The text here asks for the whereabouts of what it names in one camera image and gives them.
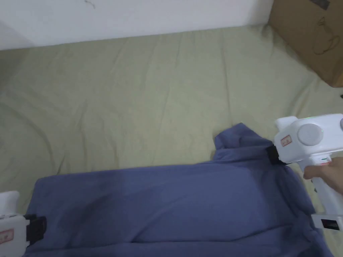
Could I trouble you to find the bed with pale green sheet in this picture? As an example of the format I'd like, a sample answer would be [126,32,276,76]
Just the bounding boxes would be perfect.
[0,23,343,257]

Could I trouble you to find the brown cardboard carton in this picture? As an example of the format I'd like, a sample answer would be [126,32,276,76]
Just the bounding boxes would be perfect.
[268,0,343,88]

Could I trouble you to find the person's right hand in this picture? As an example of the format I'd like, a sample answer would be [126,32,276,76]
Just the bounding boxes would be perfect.
[303,157,343,195]

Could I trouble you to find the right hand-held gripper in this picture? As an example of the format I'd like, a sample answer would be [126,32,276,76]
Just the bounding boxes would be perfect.
[266,113,343,231]

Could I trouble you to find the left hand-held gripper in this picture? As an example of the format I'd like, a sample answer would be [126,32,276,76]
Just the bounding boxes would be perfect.
[0,190,47,253]

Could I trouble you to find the dark blue shirt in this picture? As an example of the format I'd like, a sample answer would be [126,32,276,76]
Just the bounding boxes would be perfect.
[24,122,341,257]

